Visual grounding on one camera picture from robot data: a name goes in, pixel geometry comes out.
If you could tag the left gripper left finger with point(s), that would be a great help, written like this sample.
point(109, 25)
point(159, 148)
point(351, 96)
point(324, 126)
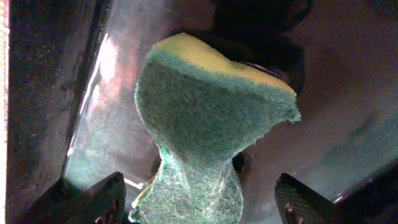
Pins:
point(103, 202)

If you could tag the black rectangular tray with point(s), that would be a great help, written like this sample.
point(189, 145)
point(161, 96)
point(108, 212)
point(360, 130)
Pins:
point(72, 120)

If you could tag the green yellow sponge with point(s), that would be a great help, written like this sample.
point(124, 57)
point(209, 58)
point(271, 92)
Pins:
point(202, 109)

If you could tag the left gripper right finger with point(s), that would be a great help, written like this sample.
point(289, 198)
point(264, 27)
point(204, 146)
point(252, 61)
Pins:
point(326, 202)

